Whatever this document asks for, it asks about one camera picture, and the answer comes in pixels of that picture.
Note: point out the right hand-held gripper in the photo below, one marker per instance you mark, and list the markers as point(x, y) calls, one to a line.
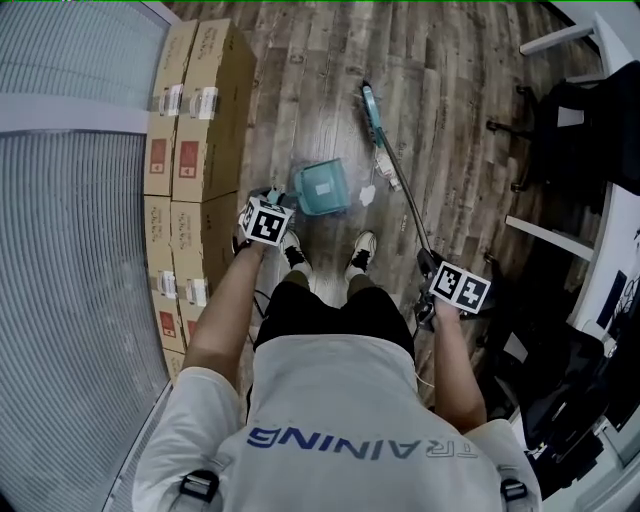
point(462, 290)

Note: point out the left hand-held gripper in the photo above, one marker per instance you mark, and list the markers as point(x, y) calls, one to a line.
point(265, 222)

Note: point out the teal dustpan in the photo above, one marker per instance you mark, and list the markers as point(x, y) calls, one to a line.
point(320, 187)

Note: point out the teal broom with metal pole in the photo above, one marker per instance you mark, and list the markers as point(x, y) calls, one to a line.
point(372, 112)

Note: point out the person's right forearm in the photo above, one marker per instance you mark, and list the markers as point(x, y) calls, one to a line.
point(457, 365)

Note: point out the person's left forearm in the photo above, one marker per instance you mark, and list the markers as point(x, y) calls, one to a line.
point(225, 310)

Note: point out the person's left shoe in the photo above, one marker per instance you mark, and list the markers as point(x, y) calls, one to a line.
point(295, 250)

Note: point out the person's shoe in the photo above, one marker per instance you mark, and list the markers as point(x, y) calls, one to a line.
point(295, 250)
point(364, 250)

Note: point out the person's left leg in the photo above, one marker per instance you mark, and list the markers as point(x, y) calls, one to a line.
point(300, 279)

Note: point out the person's leg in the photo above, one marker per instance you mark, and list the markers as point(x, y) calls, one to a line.
point(359, 282)
point(300, 279)

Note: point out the person's right shoe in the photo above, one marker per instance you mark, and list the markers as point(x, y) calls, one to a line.
point(364, 250)

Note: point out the person's right leg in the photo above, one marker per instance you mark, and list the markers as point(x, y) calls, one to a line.
point(359, 282)

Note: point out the person's black shorts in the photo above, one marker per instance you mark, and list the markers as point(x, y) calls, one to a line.
point(325, 315)

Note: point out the stack of cardboard boxes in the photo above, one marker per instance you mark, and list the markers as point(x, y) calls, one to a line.
point(210, 110)

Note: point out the black mesh office chair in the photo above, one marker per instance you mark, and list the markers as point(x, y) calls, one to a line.
point(555, 380)
point(575, 130)

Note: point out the dark blue desk mat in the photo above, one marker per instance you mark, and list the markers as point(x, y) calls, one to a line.
point(614, 300)

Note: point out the person's white shirt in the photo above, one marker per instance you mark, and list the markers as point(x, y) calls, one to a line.
point(340, 425)

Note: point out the glass partition with blinds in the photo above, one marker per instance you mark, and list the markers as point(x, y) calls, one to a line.
point(70, 250)

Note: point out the white desk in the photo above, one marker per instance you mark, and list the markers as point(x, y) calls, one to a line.
point(550, 39)

